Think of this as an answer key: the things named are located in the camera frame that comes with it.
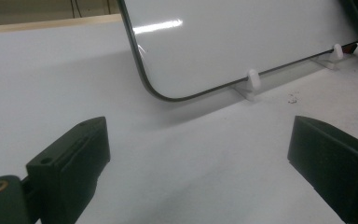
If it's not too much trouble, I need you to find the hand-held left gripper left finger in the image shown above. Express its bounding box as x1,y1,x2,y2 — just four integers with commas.
26,116,112,224

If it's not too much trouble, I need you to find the white whiteboard with black frame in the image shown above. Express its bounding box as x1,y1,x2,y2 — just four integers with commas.
117,0,358,103

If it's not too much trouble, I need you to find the wooden table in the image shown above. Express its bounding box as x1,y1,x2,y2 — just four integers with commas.
0,13,124,35

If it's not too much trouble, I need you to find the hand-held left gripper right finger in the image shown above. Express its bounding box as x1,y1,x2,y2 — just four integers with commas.
287,115,358,224

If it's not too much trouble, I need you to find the white board holder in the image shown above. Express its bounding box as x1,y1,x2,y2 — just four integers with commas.
310,43,345,71
232,68,262,103

